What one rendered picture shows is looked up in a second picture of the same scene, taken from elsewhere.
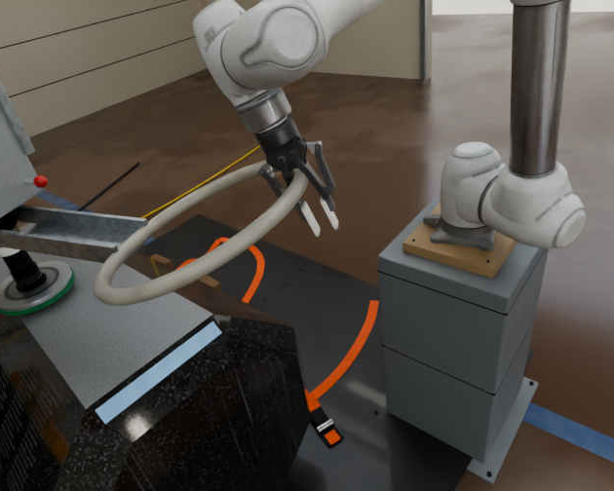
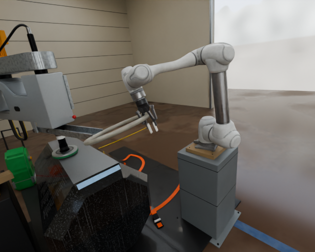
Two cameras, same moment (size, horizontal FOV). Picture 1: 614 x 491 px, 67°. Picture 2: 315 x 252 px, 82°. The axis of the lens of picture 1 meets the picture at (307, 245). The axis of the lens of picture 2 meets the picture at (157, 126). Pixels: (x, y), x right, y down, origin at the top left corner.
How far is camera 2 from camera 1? 0.36 m
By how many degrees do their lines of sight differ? 15
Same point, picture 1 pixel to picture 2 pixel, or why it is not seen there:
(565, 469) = (248, 245)
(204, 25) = (123, 72)
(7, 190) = (64, 118)
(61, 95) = (85, 106)
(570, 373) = (254, 210)
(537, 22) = (216, 77)
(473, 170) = (206, 123)
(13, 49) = (72, 90)
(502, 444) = (224, 233)
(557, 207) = (230, 133)
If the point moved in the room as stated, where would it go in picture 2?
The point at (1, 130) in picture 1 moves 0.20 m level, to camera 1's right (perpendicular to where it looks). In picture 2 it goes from (66, 101) to (89, 98)
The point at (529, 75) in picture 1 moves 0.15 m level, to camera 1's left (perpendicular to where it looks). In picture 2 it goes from (216, 92) to (195, 94)
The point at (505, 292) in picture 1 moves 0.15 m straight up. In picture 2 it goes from (216, 164) to (217, 146)
